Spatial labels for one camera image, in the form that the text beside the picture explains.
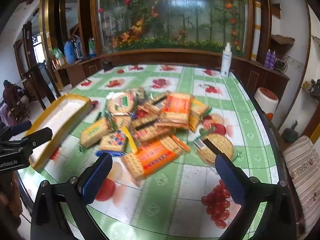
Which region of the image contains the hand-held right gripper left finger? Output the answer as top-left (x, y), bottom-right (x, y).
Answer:
top-left (30, 152), bottom-right (113, 240)

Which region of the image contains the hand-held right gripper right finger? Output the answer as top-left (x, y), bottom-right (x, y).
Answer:
top-left (214, 154), bottom-right (298, 240)

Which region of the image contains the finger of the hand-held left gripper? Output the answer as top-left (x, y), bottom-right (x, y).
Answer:
top-left (24, 127), bottom-right (53, 148)
top-left (0, 120), bottom-right (32, 140)

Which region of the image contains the yellow tray white inside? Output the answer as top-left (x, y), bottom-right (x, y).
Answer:
top-left (29, 93), bottom-right (94, 170)

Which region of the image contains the round cracker packet green wrapper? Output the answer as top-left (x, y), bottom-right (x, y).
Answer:
top-left (196, 132), bottom-right (236, 165)

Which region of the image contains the green-edged cracker packet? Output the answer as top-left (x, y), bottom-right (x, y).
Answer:
top-left (104, 111), bottom-right (134, 130)

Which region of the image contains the yellow cracker packet black strip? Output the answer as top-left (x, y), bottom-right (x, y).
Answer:
top-left (189, 100), bottom-right (212, 132)

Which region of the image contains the clear orange-edged cracker packet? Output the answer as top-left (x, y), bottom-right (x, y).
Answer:
top-left (140, 92), bottom-right (173, 115)

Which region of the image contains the person's left forearm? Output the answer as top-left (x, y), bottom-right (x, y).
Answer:
top-left (0, 172), bottom-right (23, 220)

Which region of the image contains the blue label cracker packet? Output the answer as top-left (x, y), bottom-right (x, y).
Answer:
top-left (96, 126), bottom-right (138, 157)

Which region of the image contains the yellow cracker packet green print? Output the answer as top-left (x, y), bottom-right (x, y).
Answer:
top-left (79, 118), bottom-right (113, 148)

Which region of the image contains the dark wooden chair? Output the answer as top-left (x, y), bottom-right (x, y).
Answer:
top-left (21, 61), bottom-right (59, 110)

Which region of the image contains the large orange label cracker packet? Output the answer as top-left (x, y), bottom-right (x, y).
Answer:
top-left (122, 136), bottom-right (191, 181)

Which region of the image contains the green fruit print tablecloth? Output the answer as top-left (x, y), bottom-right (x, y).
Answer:
top-left (19, 64), bottom-right (283, 240)

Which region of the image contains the clear cracker packet black strip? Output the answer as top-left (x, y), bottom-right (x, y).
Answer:
top-left (131, 115), bottom-right (173, 141)

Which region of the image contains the dark green jug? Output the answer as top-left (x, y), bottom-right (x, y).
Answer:
top-left (281, 120), bottom-right (298, 143)

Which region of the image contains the striped patterned cushion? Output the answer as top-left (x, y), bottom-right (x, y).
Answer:
top-left (282, 135), bottom-right (320, 238)

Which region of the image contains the white plastic stool red seat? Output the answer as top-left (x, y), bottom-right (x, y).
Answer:
top-left (254, 87), bottom-right (279, 117)

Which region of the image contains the blue thermos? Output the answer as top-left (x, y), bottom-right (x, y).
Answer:
top-left (64, 41), bottom-right (75, 63)

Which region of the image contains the small brown cracker packet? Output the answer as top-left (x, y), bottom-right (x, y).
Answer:
top-left (126, 87), bottom-right (146, 102)

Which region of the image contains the grey thermos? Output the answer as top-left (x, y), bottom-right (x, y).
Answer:
top-left (74, 37), bottom-right (84, 58)

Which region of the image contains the green white bag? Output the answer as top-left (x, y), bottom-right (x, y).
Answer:
top-left (88, 38), bottom-right (97, 57)

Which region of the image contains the white spray bottle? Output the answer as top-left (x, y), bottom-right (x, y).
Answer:
top-left (220, 42), bottom-right (233, 77)

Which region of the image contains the yellow white striped roll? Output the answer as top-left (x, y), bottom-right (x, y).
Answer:
top-left (251, 1), bottom-right (262, 61)

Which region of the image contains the glass flower display cabinet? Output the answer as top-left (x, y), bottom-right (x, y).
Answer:
top-left (91, 0), bottom-right (253, 59)

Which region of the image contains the wire basket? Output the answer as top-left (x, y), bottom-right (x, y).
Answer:
top-left (276, 57), bottom-right (288, 73)

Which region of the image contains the wooden wall shelf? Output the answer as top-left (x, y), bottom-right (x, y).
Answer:
top-left (271, 34), bottom-right (296, 53)

